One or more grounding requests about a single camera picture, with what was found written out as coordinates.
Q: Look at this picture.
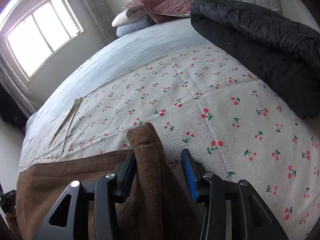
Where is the light blue bed sheet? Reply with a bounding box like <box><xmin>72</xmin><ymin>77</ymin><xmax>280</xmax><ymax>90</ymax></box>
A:
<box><xmin>26</xmin><ymin>18</ymin><xmax>208</xmax><ymax>134</ymax></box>

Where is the front pink velvet pillow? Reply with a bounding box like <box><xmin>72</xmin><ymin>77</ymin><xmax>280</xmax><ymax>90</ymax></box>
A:
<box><xmin>151</xmin><ymin>0</ymin><xmax>195</xmax><ymax>17</ymax></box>

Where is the folded pink blanket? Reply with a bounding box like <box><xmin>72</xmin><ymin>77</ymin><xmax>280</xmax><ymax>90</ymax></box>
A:
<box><xmin>112</xmin><ymin>4</ymin><xmax>152</xmax><ymax>27</ymax></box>

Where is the left grey curtain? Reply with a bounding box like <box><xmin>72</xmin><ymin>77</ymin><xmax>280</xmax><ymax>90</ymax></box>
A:
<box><xmin>1</xmin><ymin>51</ymin><xmax>41</xmax><ymax>118</ymax></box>

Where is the right grey curtain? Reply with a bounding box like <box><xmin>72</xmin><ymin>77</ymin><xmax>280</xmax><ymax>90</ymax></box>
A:
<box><xmin>83</xmin><ymin>0</ymin><xmax>118</xmax><ymax>44</ymax></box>

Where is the cherry print cloth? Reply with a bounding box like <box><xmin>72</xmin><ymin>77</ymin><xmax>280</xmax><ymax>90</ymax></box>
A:
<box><xmin>19</xmin><ymin>44</ymin><xmax>319</xmax><ymax>239</ymax></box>

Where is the grey curtain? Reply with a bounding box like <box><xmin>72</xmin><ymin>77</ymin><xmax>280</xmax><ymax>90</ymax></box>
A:
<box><xmin>1</xmin><ymin>51</ymin><xmax>41</xmax><ymax>118</ymax></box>
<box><xmin>83</xmin><ymin>0</ymin><xmax>118</xmax><ymax>44</ymax></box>

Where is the rear pink velvet pillow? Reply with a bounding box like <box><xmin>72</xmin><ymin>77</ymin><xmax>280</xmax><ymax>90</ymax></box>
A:
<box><xmin>122</xmin><ymin>0</ymin><xmax>168</xmax><ymax>25</ymax></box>

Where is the window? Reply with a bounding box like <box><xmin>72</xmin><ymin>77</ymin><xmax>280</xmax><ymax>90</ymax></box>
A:
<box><xmin>5</xmin><ymin>0</ymin><xmax>84</xmax><ymax>81</ymax></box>

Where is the pink velvet pillow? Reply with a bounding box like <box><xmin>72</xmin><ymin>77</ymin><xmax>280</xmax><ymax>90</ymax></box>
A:
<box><xmin>151</xmin><ymin>0</ymin><xmax>195</xmax><ymax>17</ymax></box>
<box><xmin>122</xmin><ymin>0</ymin><xmax>168</xmax><ymax>25</ymax></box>

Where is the brown button jacket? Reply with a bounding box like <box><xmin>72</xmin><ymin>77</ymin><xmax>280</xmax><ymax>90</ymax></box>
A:
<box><xmin>16</xmin><ymin>123</ymin><xmax>200</xmax><ymax>239</ymax></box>

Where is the black puffer jacket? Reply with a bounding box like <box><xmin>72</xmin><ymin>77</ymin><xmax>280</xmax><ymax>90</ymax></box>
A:
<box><xmin>190</xmin><ymin>0</ymin><xmax>319</xmax><ymax>119</ymax></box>

